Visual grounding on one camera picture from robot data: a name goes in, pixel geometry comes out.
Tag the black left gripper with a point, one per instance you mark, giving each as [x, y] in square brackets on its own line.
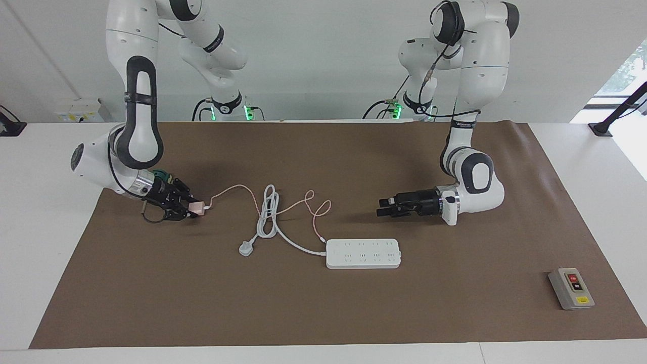
[424, 202]

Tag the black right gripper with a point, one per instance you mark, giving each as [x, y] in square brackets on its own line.
[160, 194]

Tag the pink charger adapter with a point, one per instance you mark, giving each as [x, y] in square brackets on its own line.
[198, 208]

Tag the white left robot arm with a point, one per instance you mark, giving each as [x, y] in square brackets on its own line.
[480, 50]

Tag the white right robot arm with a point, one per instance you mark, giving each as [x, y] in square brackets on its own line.
[139, 126]

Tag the white power strip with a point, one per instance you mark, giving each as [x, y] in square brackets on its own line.
[364, 260]

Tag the brown table mat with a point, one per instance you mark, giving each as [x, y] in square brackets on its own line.
[303, 313]

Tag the black desk clamp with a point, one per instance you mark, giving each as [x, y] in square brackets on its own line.
[10, 129]

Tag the green knife switch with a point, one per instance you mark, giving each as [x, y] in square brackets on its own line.
[162, 174]

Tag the white wall socket box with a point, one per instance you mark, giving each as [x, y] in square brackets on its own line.
[76, 108]

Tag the grey on-off switch box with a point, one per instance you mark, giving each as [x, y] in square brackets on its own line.
[568, 298]

